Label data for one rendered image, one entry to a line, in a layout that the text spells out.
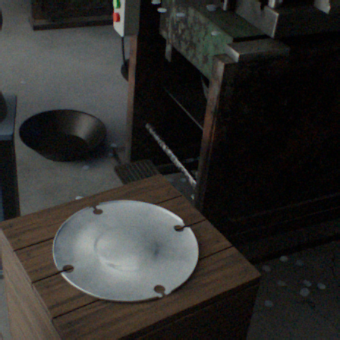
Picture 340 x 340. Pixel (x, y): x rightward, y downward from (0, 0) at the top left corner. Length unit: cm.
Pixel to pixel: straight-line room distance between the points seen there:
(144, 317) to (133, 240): 19
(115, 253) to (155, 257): 8
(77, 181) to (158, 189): 64
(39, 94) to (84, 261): 138
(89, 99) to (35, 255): 132
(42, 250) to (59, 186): 75
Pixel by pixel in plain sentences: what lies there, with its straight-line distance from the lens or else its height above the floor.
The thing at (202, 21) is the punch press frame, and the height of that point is 63.
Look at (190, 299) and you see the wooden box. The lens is 110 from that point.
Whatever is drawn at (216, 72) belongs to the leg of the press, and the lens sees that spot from 135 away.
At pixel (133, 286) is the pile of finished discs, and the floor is 35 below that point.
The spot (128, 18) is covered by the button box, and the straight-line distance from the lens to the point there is 171.
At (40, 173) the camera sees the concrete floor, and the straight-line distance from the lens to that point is 198.
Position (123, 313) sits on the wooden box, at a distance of 107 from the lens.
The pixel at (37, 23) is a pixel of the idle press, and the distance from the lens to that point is 304.
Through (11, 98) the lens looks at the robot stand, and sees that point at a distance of 149.
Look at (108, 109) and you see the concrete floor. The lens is 234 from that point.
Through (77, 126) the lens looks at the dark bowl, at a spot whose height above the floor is 3.
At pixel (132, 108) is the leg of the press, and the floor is 24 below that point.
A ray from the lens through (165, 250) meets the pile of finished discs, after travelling 118.
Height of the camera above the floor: 116
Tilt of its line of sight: 35 degrees down
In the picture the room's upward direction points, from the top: 6 degrees clockwise
